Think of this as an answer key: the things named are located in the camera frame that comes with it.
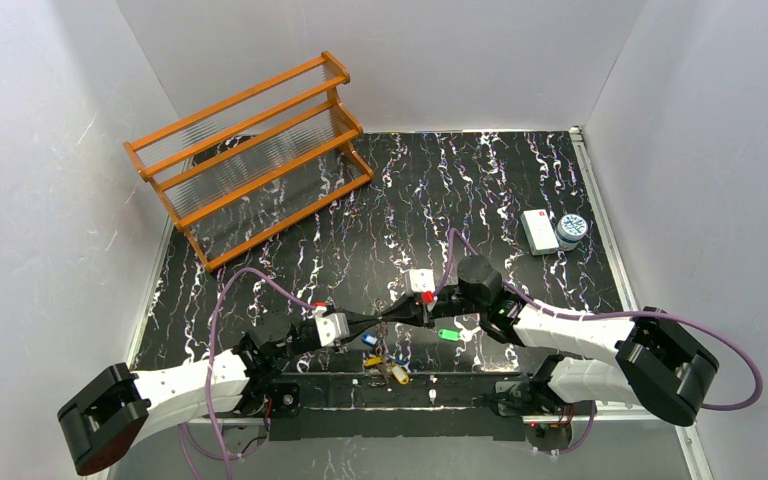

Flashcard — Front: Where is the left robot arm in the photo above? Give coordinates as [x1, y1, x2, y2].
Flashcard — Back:
[57, 305, 379, 476]

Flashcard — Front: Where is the blue white round tin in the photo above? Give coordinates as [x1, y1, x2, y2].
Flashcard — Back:
[555, 214, 588, 251]

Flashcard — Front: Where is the white green small box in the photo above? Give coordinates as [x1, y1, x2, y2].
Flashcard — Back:
[520, 209, 560, 256]

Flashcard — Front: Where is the loose green key tag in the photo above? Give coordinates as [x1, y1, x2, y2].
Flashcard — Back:
[437, 329, 475, 343]

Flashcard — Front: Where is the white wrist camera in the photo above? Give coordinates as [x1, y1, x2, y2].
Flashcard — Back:
[405, 269, 436, 305]
[313, 302, 350, 347]

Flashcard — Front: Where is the orange wooden shelf rack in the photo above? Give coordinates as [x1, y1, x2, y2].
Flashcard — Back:
[123, 51, 374, 272]

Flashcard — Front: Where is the yellow key tag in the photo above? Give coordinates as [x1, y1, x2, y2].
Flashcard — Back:
[363, 356, 411, 385]

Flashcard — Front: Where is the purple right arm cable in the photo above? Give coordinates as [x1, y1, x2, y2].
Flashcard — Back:
[433, 228, 764, 458]

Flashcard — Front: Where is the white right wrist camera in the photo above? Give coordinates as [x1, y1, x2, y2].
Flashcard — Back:
[405, 269, 436, 305]

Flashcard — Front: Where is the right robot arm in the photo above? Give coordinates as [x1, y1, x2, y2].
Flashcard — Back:
[381, 255, 719, 427]

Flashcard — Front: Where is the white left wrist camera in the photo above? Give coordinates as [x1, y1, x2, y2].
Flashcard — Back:
[313, 302, 350, 347]

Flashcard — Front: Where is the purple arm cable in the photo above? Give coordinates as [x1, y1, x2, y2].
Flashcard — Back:
[177, 268, 326, 480]
[433, 228, 764, 458]

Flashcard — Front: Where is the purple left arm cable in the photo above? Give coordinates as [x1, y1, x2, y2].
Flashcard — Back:
[177, 268, 326, 480]

